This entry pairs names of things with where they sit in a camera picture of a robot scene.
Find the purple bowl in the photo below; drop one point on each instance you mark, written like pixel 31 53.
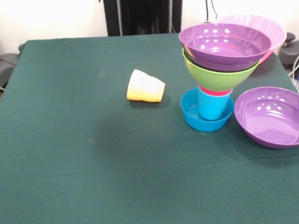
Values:
pixel 273 125
pixel 211 46

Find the orange cup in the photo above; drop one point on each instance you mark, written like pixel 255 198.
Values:
pixel 145 88

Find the blue bowl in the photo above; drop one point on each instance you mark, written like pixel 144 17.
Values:
pixel 192 122

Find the dark green tablecloth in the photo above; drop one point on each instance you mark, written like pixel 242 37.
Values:
pixel 93 195

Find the red cup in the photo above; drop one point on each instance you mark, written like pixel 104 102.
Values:
pixel 214 91

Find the pink bowl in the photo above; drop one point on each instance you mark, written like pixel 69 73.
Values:
pixel 275 32

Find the green bowl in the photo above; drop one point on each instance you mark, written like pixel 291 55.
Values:
pixel 218 79

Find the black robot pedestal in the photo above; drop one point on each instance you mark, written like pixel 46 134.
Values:
pixel 146 11

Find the blue cup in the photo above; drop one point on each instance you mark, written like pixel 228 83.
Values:
pixel 213 108

